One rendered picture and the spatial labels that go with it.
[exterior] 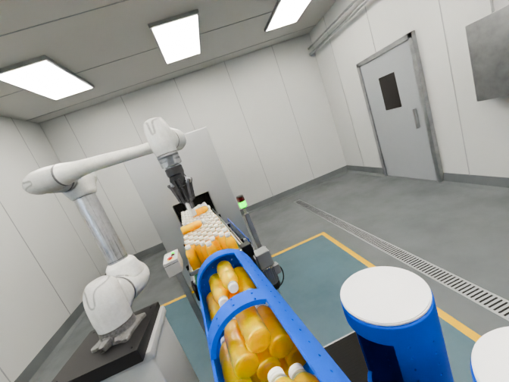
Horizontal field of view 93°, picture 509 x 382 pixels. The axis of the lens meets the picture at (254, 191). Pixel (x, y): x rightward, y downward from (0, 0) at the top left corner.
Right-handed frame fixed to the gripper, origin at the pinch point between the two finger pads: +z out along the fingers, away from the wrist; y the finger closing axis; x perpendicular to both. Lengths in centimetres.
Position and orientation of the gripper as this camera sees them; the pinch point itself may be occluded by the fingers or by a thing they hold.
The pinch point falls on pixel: (191, 208)
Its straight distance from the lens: 112.9
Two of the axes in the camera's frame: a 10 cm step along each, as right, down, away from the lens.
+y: 8.8, -2.4, -4.1
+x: 3.3, -3.1, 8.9
